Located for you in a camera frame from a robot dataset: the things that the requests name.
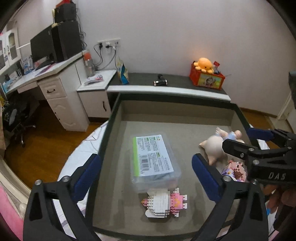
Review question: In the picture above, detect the white pink block figure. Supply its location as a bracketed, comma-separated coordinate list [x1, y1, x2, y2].
[141, 187, 188, 218]

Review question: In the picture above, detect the red storage box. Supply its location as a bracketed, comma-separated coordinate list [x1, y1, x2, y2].
[189, 64, 225, 90]

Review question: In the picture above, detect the white side cabinet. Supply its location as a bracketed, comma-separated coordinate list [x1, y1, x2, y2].
[77, 70, 116, 118]

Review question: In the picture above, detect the dark window bench shelf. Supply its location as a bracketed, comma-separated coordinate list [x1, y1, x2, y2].
[106, 73, 231, 102]

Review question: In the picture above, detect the black computer monitor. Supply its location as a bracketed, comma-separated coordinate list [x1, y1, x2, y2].
[30, 25, 55, 70]

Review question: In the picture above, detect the black speaker box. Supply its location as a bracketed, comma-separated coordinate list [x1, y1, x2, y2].
[54, 2, 76, 23]

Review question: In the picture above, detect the pink quilt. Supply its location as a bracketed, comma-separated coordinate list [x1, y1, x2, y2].
[1, 186, 23, 240]

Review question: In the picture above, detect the black cylinder gadget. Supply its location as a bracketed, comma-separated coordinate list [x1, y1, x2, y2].
[153, 74, 168, 86]

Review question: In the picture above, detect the white glass cabinet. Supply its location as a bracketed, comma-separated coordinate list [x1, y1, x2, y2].
[0, 28, 21, 74]

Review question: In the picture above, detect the orange octopus plush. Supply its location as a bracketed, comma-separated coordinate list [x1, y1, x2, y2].
[193, 57, 214, 74]

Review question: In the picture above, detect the baby doll figure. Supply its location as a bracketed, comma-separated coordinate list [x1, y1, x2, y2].
[199, 127, 244, 166]

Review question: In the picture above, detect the white desk with drawers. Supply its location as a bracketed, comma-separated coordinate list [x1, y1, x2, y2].
[6, 51, 89, 132]

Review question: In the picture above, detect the person's right hand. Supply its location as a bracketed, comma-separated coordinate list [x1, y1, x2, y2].
[262, 184, 295, 212]

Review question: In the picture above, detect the clear plastic box green label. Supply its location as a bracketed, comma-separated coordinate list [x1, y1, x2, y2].
[130, 132, 182, 194]

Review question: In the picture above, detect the pink storage box black rim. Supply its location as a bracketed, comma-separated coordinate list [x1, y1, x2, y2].
[86, 94, 258, 240]

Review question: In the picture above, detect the orange cap bottle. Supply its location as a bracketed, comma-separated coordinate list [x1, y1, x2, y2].
[83, 52, 95, 77]

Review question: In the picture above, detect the blue white snack bag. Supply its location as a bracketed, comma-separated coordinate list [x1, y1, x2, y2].
[116, 59, 129, 85]

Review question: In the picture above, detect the wall power strip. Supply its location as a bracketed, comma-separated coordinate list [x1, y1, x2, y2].
[97, 38, 121, 48]

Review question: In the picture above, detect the pink block toy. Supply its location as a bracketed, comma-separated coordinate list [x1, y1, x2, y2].
[221, 160, 247, 182]

